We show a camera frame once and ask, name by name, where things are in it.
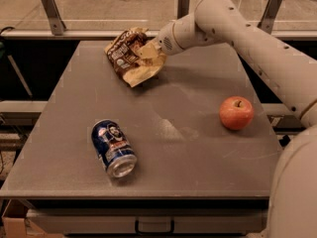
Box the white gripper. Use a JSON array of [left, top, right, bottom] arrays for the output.
[[137, 21, 184, 59]]

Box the brown sea salt chip bag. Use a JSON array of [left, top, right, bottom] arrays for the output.
[[104, 27, 166, 87]]

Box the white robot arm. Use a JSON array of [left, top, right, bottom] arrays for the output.
[[151, 0, 317, 238]]

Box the blue soda can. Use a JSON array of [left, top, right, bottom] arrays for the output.
[[91, 120, 138, 179]]

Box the red apple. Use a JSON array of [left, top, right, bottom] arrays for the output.
[[219, 96, 255, 131]]

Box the cardboard box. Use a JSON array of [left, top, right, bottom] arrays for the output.
[[2, 200, 64, 238]]

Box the middle metal railing bracket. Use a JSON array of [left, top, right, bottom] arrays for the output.
[[176, 0, 190, 19]]

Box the metal railing bracket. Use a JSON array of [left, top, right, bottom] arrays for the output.
[[176, 0, 190, 19], [258, 0, 283, 34], [41, 0, 66, 36]]

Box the left metal railing bracket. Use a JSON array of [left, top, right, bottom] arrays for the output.
[[41, 0, 66, 36]]

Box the right metal railing bracket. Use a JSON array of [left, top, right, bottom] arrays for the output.
[[258, 0, 283, 34]]

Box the grey drawer with black handle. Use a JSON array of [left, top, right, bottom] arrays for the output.
[[27, 208, 266, 235]]

